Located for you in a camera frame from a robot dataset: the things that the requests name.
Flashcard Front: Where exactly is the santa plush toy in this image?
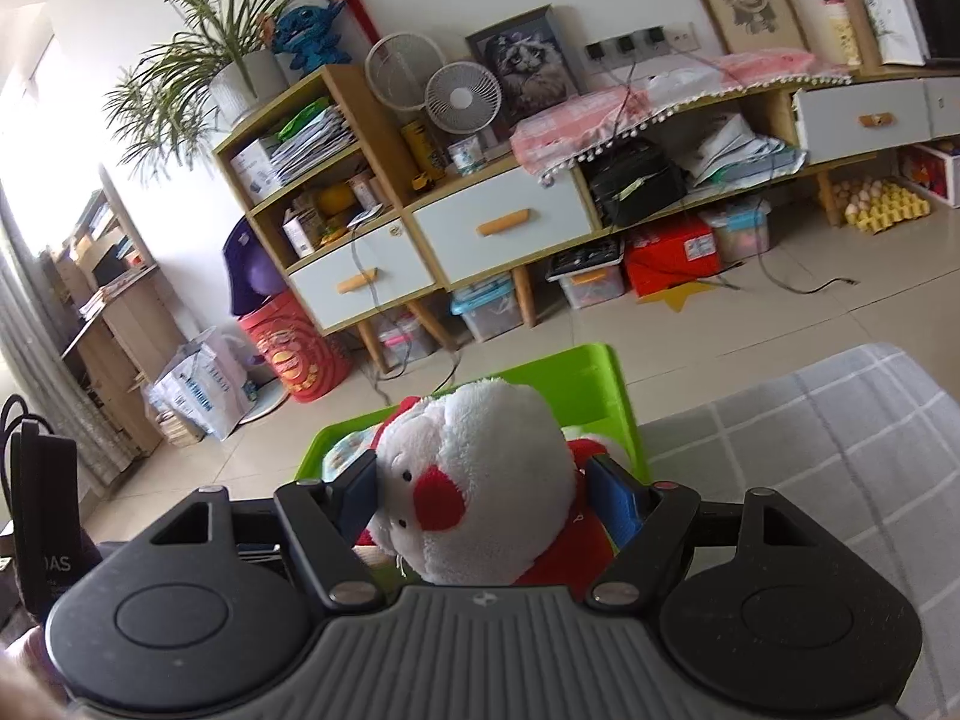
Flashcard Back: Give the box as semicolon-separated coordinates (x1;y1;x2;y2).
359;379;630;600

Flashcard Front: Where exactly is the teal checked knit cloth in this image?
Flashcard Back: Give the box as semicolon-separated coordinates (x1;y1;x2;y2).
322;426;377;483

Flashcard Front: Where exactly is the grey checked tablecloth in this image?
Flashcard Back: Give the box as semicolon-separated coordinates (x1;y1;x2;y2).
640;344;958;718

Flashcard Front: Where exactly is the white paper shopping bag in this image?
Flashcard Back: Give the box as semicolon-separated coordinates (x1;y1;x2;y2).
145;328;257;440

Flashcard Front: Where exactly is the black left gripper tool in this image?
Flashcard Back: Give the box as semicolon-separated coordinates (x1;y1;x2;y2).
2;394;89;622

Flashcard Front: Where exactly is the red printed bucket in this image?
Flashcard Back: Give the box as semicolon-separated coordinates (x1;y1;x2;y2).
239;291;353;403

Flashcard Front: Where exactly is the wooden shelf unit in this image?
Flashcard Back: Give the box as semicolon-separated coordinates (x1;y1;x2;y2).
52;172;185;457

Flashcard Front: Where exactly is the purple garment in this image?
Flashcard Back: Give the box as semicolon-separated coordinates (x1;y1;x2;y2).
221;218;288;317

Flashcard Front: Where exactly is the red cardboard box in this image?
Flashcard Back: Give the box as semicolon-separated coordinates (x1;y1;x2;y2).
623;216;722;298

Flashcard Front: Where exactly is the yellow egg tray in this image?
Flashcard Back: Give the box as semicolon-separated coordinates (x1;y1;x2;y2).
832;177;932;234

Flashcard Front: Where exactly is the black bag in cabinet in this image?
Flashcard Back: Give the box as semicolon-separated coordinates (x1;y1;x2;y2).
581;138;686;227

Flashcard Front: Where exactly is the wooden TV cabinet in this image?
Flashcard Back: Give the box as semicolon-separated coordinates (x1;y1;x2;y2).
213;65;958;361

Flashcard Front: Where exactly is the pink lace cloth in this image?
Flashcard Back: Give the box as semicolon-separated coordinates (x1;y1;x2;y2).
509;49;853;182

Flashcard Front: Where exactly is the potted green plant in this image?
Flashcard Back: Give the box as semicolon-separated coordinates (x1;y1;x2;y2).
104;0;293;172

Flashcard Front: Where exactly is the white desk fan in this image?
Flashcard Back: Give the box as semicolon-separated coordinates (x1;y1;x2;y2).
425;60;503;135

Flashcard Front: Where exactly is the blue Stitch plush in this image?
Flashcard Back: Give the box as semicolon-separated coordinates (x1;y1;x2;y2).
270;2;352;76

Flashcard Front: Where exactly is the framed cat picture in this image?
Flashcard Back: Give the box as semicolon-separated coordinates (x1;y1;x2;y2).
466;5;583;140

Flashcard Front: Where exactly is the white wire fan guard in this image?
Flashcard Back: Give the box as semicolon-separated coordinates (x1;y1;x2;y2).
364;31;446;112

